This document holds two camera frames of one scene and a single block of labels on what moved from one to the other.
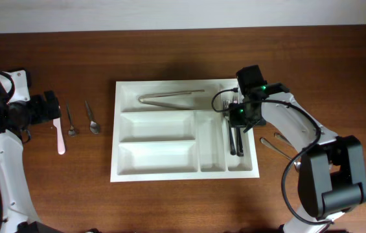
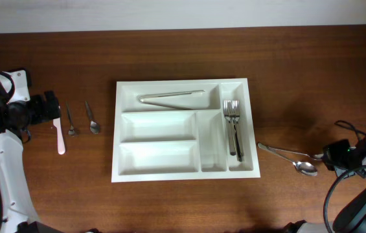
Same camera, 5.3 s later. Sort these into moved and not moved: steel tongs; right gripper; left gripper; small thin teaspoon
Moved: right gripper
Not moved: small thin teaspoon; steel tongs; left gripper
